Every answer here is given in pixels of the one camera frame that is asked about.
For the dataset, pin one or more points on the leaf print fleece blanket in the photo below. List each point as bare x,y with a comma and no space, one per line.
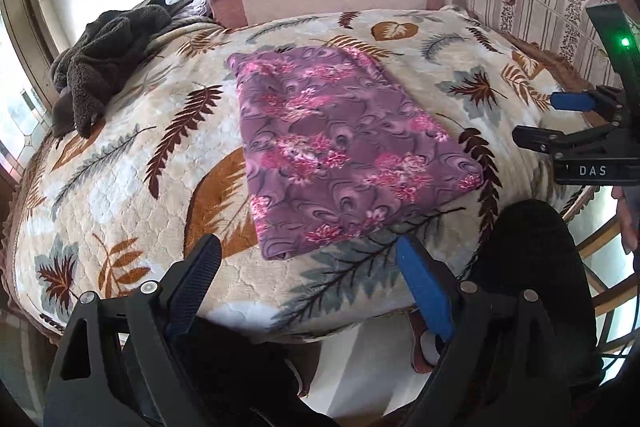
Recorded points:
125,187

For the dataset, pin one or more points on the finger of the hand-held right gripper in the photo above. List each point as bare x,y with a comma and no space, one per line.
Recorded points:
570,101
542,139

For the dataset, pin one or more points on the dark brown fuzzy cloth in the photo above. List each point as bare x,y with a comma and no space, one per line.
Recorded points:
95,57

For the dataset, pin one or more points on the wooden chair frame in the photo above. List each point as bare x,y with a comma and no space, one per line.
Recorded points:
600,249

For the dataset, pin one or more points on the person's right hand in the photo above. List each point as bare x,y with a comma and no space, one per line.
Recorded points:
629,227

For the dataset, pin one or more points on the purple floral cloth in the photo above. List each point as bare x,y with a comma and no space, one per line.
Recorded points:
340,142

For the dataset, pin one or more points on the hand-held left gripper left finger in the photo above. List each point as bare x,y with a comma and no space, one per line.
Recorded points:
187,302

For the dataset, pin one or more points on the person's black trousers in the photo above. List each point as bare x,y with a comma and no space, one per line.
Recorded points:
530,247

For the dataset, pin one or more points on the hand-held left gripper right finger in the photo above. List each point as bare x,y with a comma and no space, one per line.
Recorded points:
425,287

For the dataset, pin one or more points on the wooden window frame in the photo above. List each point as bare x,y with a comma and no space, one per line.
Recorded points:
20,7

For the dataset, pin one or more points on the brown slipper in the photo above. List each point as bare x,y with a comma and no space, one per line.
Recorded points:
422,352

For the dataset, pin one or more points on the striped floral sofa cover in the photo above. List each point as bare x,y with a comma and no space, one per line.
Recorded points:
540,2

